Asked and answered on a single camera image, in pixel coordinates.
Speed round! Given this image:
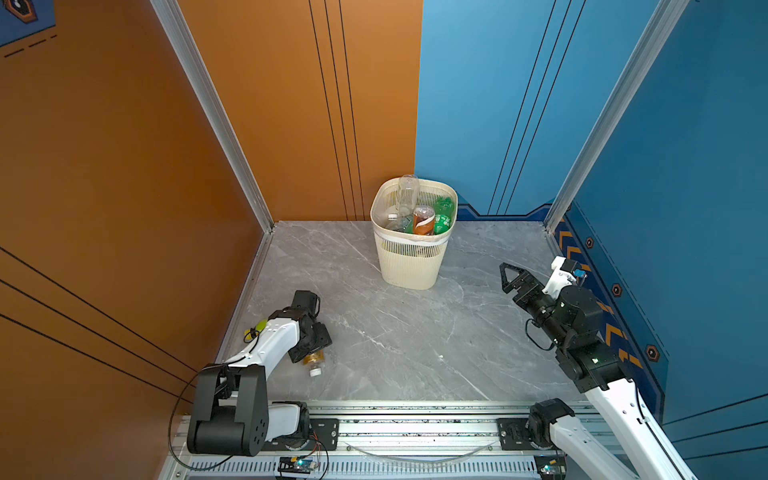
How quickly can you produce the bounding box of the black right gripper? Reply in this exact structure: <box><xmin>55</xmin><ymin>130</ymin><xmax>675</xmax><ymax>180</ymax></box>
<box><xmin>500</xmin><ymin>262</ymin><xmax>572</xmax><ymax>351</ymax></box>

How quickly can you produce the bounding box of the red yellow label bottle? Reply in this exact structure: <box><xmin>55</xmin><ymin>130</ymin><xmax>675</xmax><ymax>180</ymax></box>
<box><xmin>303</xmin><ymin>350</ymin><xmax>325</xmax><ymax>378</ymax></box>

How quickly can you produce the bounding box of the green soda bottle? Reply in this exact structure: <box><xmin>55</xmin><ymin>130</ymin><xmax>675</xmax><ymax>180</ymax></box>
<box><xmin>433</xmin><ymin>196</ymin><xmax>455</xmax><ymax>235</ymax></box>

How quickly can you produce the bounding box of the brown label bottle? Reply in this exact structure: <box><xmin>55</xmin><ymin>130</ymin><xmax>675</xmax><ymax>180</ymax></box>
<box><xmin>412</xmin><ymin>205</ymin><xmax>436</xmax><ymax>236</ymax></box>

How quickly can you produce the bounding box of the clear bottle white label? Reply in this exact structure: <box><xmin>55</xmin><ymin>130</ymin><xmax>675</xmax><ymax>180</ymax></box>
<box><xmin>396</xmin><ymin>174</ymin><xmax>420</xmax><ymax>217</ymax></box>

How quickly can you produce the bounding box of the red label water bottle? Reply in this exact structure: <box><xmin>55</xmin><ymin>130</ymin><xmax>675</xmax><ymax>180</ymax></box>
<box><xmin>386</xmin><ymin>214</ymin><xmax>410</xmax><ymax>233</ymax></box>

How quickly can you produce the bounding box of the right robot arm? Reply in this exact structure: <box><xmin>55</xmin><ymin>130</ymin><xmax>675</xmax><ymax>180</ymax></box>
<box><xmin>499</xmin><ymin>256</ymin><xmax>695</xmax><ymax>479</ymax></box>

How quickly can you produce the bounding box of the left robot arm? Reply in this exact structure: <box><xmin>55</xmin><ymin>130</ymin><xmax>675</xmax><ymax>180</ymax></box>
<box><xmin>186</xmin><ymin>290</ymin><xmax>332</xmax><ymax>457</ymax></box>

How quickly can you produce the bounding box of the cream slatted waste bin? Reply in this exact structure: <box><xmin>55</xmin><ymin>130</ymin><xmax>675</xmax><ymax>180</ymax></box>
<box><xmin>370</xmin><ymin>177</ymin><xmax>458</xmax><ymax>290</ymax></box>

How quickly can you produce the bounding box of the yellow green small bottle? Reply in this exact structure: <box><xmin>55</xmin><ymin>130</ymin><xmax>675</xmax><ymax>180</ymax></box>
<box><xmin>243</xmin><ymin>319</ymin><xmax>268</xmax><ymax>344</ymax></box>

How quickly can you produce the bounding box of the left circuit board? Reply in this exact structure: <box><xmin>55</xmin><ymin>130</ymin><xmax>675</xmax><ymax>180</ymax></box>
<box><xmin>276</xmin><ymin>457</ymin><xmax>318</xmax><ymax>478</ymax></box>

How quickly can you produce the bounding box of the circuit board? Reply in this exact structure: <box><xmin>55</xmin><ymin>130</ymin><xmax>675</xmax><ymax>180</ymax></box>
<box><xmin>276</xmin><ymin>457</ymin><xmax>318</xmax><ymax>478</ymax></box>
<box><xmin>534</xmin><ymin>456</ymin><xmax>567</xmax><ymax>480</ymax></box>

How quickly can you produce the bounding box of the right circuit board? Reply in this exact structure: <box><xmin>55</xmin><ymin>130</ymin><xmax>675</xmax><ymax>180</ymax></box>
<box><xmin>534</xmin><ymin>456</ymin><xmax>567</xmax><ymax>480</ymax></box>

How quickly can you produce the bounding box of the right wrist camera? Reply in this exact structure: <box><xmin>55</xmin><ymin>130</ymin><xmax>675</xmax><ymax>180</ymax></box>
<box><xmin>543</xmin><ymin>256</ymin><xmax>589</xmax><ymax>299</ymax></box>

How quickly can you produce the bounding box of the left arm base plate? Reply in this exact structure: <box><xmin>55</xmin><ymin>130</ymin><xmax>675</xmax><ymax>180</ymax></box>
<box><xmin>301</xmin><ymin>417</ymin><xmax>340</xmax><ymax>452</ymax></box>

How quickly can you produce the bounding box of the aluminium rail frame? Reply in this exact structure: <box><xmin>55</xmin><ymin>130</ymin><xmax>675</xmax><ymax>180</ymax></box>
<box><xmin>158</xmin><ymin>401</ymin><xmax>629</xmax><ymax>479</ymax></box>

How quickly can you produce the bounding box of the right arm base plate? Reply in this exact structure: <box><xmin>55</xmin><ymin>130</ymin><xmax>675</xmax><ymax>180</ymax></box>
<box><xmin>496</xmin><ymin>417</ymin><xmax>537</xmax><ymax>451</ymax></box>

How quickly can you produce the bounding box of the right aluminium corner post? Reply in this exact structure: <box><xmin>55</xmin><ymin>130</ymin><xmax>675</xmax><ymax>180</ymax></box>
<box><xmin>544</xmin><ymin>0</ymin><xmax>689</xmax><ymax>234</ymax></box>

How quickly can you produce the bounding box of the aluminium corner post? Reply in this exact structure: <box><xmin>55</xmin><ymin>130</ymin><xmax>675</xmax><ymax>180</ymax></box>
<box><xmin>544</xmin><ymin>0</ymin><xmax>689</xmax><ymax>234</ymax></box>
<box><xmin>150</xmin><ymin>0</ymin><xmax>275</xmax><ymax>235</ymax></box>

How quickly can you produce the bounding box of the left aluminium corner post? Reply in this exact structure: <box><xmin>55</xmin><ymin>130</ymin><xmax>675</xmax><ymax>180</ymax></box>
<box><xmin>150</xmin><ymin>0</ymin><xmax>275</xmax><ymax>235</ymax></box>

